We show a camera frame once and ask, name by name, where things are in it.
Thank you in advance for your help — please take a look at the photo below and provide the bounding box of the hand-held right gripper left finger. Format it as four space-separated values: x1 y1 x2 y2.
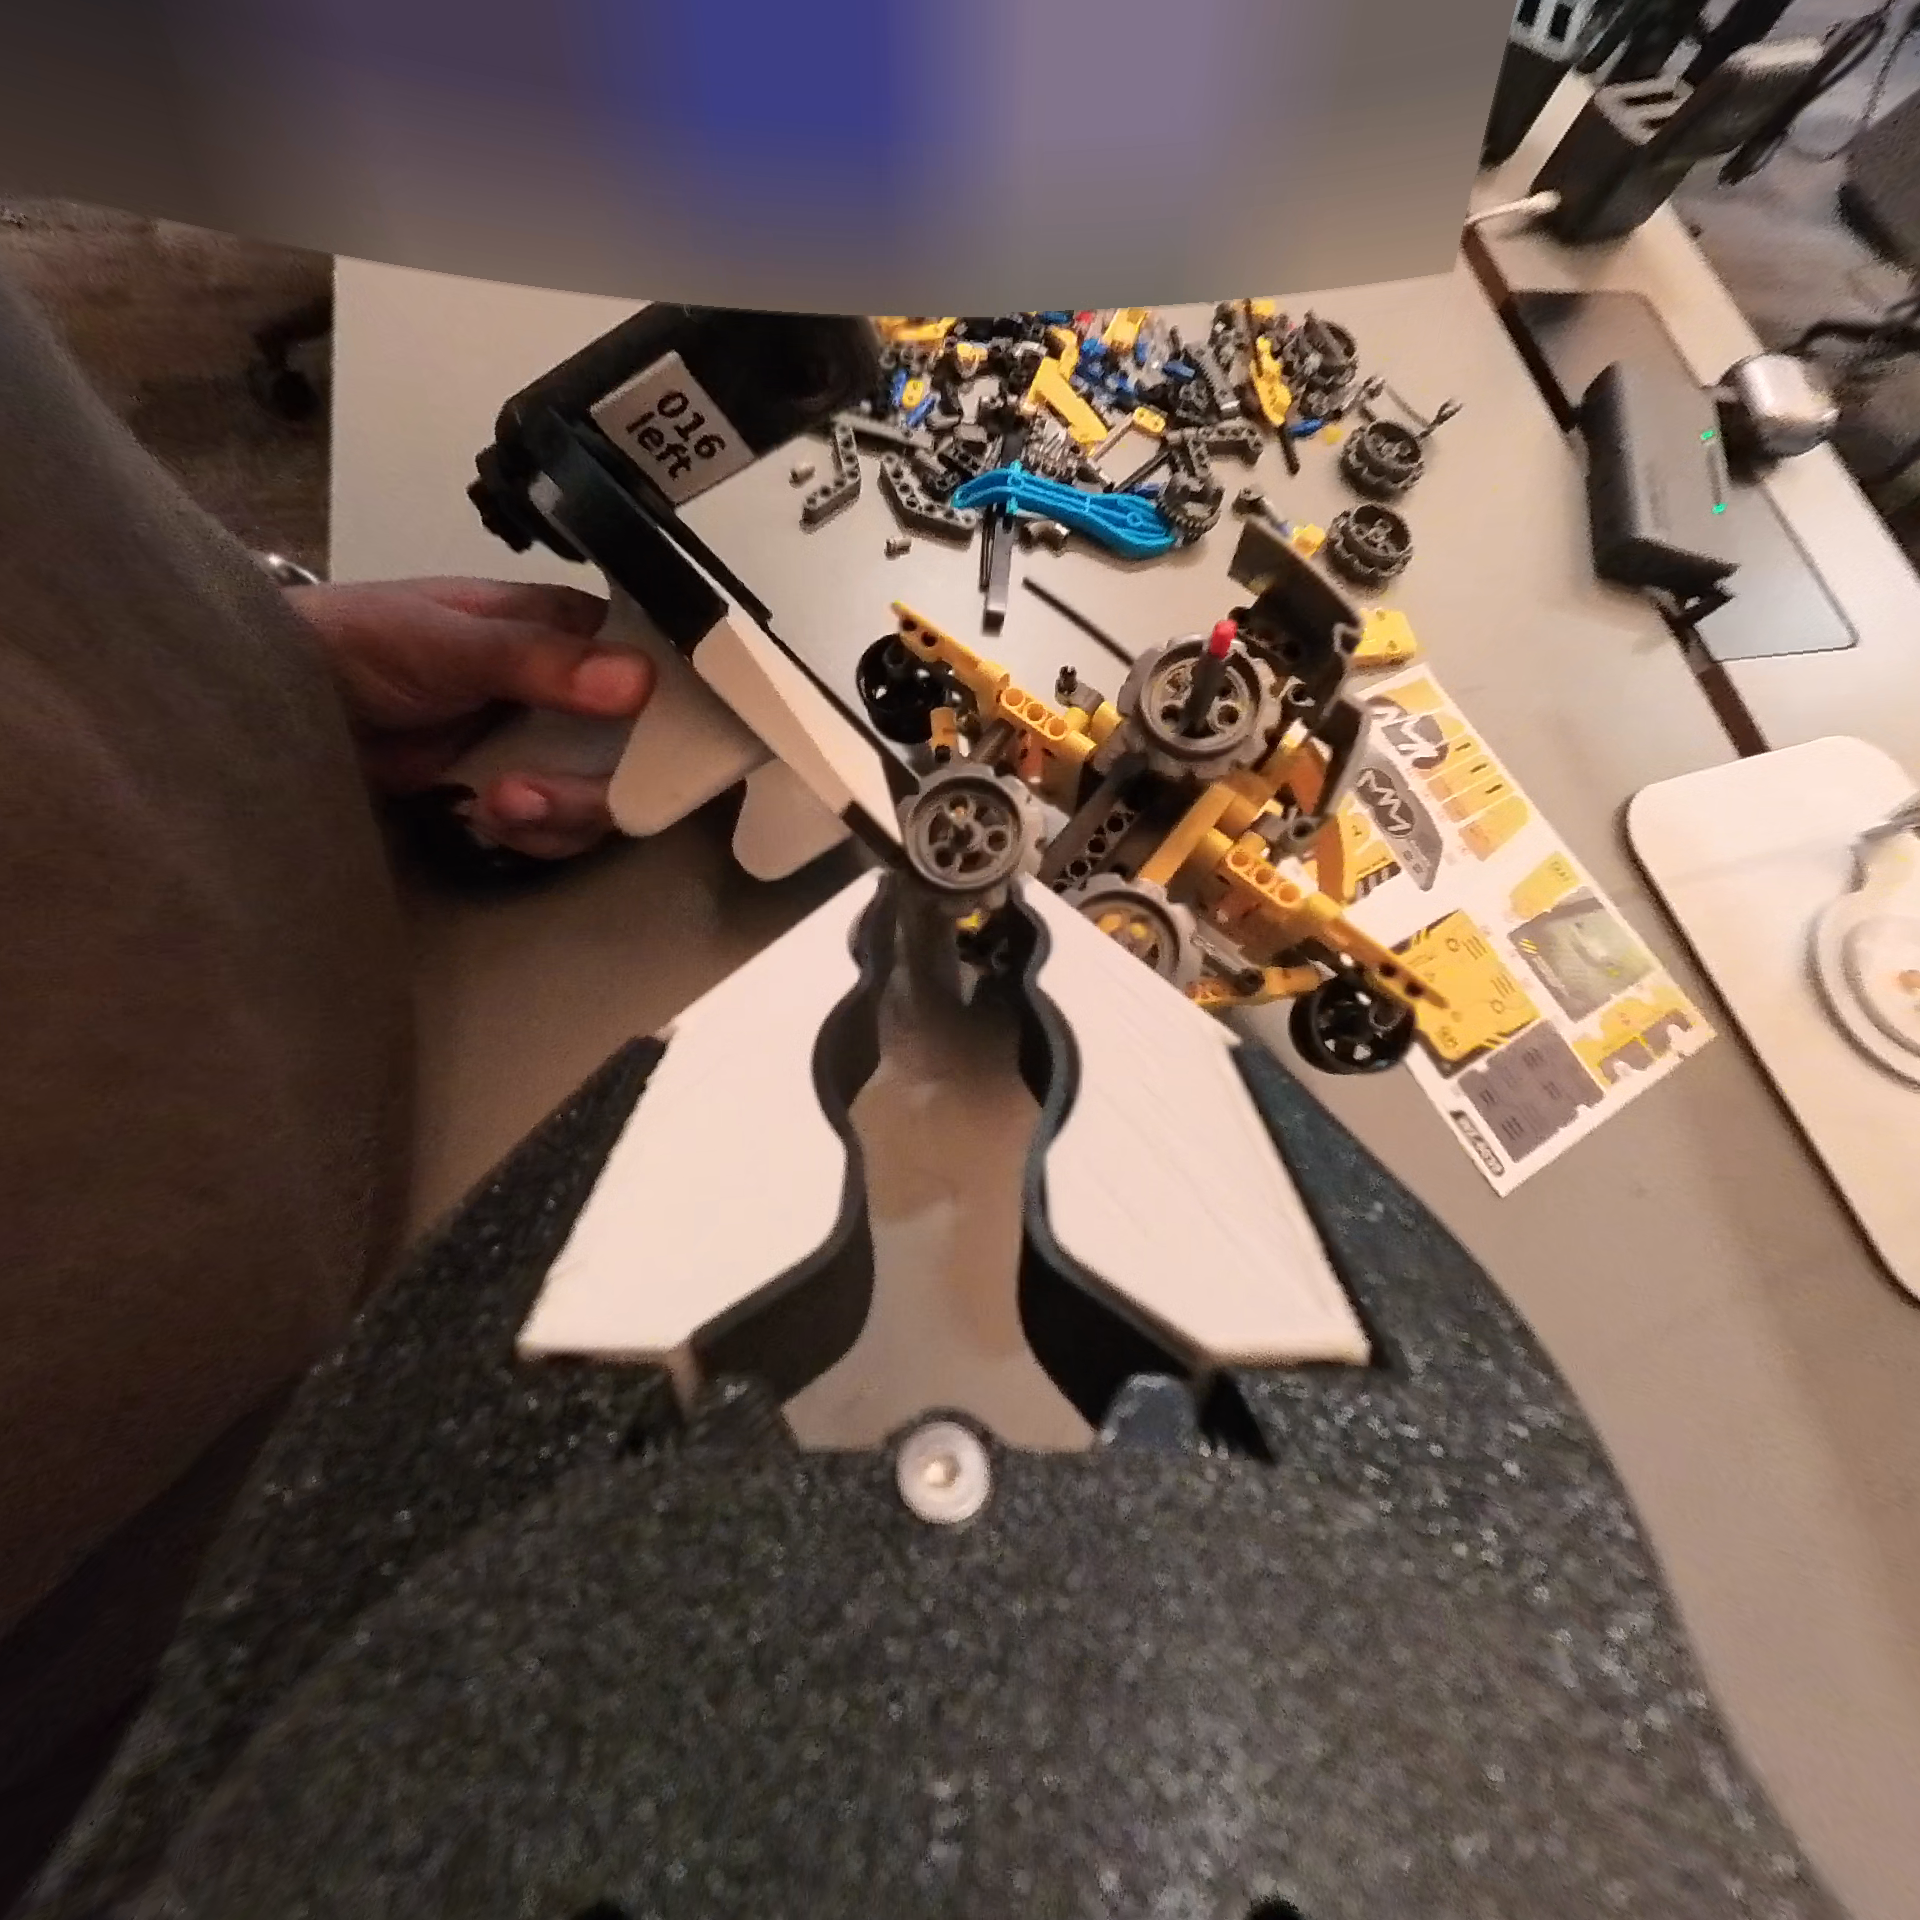
512 877 901 1420

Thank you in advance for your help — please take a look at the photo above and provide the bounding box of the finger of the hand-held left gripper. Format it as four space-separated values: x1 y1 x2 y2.
696 611 903 888
680 522 923 806

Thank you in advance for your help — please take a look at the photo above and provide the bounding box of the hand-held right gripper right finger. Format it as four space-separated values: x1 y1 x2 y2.
1015 885 1375 1449

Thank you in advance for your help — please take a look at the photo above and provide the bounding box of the grey toy wheel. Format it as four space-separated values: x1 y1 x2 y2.
895 753 1054 893

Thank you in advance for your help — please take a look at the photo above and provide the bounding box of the yellow toy vehicle model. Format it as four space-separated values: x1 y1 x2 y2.
856 516 1453 1076

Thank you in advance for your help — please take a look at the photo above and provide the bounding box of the pile of toy building pieces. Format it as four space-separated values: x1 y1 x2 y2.
786 307 1462 601

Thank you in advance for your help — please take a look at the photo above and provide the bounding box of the person's left hand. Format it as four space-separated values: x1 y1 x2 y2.
279 573 660 862

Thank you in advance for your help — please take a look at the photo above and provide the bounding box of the black toy axle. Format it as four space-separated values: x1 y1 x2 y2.
1026 578 1136 667

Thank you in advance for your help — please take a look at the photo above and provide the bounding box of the bright blue toy blade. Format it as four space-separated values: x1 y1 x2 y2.
949 460 1188 562

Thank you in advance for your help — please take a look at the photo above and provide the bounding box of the yellow grey sticker sheet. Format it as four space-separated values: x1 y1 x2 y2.
1320 664 1717 1198

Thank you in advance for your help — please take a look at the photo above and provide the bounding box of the white book stand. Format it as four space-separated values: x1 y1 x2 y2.
1621 731 1920 1304

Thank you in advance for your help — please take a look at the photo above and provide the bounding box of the dark grey rectangular pad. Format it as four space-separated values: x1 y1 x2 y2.
1499 289 1861 667

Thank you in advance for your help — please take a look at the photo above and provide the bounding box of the black power hub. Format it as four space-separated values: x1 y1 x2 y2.
1581 360 1744 597

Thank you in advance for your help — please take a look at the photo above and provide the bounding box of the black slotted charger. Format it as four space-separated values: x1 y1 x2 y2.
1545 36 1824 249

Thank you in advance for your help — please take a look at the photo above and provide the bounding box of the small silver device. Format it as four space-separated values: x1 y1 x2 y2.
1715 350 1842 460

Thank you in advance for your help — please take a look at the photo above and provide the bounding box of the black charger case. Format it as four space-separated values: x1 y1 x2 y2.
1506 0 1682 90

